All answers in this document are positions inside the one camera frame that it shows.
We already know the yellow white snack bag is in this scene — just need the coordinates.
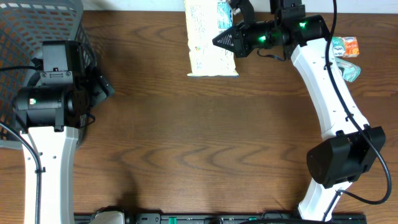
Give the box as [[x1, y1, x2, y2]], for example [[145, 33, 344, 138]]
[[184, 0, 239, 77]]

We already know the teal Kleenex tissue pack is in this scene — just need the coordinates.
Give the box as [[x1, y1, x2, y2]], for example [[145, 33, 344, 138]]
[[331, 37, 346, 57]]

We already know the clear orange snack packet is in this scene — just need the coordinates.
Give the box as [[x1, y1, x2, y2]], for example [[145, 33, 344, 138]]
[[342, 37, 359, 57]]

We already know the green white snack packet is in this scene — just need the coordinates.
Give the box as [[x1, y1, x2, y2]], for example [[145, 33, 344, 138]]
[[335, 57, 361, 82]]

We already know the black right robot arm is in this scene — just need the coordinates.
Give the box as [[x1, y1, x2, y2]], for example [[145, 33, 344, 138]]
[[213, 0, 386, 223]]

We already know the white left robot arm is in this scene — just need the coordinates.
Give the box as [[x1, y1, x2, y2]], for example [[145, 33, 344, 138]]
[[16, 40, 114, 223]]

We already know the dark grey plastic basket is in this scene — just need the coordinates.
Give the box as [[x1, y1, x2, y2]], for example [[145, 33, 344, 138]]
[[1, 0, 96, 150]]

